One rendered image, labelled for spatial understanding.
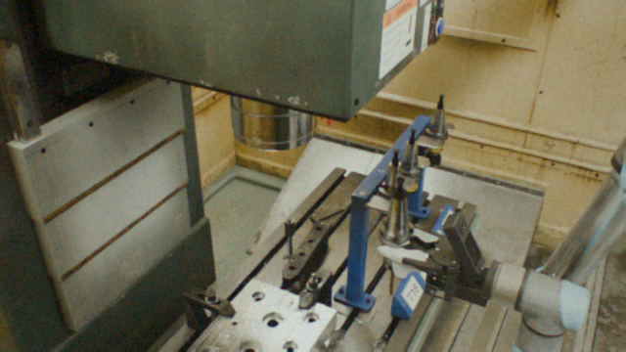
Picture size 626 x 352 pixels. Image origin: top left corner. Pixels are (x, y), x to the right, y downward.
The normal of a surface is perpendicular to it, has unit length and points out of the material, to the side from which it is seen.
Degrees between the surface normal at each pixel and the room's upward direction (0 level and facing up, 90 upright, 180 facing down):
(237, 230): 0
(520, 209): 24
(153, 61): 90
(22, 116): 90
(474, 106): 90
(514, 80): 90
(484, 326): 8
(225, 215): 0
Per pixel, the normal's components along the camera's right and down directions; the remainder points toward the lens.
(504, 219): -0.18, -0.58
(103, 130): 0.88, 0.25
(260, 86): -0.47, 0.47
